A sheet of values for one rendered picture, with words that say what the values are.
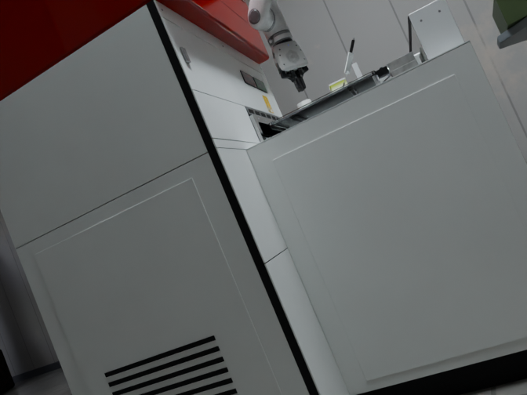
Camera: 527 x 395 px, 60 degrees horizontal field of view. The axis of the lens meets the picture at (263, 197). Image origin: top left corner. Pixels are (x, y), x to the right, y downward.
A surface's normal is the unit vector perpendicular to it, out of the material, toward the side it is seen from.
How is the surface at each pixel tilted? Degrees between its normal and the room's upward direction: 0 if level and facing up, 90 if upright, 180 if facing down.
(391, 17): 90
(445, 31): 90
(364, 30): 90
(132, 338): 90
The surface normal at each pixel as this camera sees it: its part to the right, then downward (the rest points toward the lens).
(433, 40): -0.32, 0.07
